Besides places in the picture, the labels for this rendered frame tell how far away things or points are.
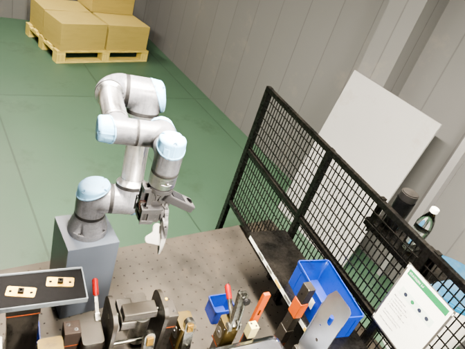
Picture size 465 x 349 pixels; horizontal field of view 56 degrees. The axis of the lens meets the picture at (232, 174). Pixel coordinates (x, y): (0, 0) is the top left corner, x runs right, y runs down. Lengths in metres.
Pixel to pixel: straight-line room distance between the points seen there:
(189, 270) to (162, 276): 0.16
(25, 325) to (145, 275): 0.79
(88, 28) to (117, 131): 4.96
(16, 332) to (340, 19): 3.73
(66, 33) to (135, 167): 4.44
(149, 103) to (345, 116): 2.52
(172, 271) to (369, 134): 2.08
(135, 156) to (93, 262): 0.47
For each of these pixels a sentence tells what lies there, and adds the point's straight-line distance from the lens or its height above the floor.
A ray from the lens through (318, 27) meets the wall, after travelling 4.62.
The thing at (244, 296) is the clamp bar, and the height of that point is 1.21.
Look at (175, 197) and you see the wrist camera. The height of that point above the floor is 1.60.
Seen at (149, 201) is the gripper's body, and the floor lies 1.59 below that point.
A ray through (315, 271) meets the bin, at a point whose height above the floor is 1.09.
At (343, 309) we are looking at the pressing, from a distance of 1.60.
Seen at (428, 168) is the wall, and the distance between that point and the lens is 3.83.
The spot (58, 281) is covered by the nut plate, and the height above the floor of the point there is 1.17.
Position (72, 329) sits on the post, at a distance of 1.53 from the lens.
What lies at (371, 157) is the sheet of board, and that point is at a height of 0.97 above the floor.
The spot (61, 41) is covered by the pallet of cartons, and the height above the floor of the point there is 0.29.
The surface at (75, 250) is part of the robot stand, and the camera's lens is 1.76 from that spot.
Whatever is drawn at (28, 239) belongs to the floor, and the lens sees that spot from 3.38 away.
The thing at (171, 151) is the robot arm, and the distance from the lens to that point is 1.12.
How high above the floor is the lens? 2.34
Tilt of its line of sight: 31 degrees down
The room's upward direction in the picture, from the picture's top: 20 degrees clockwise
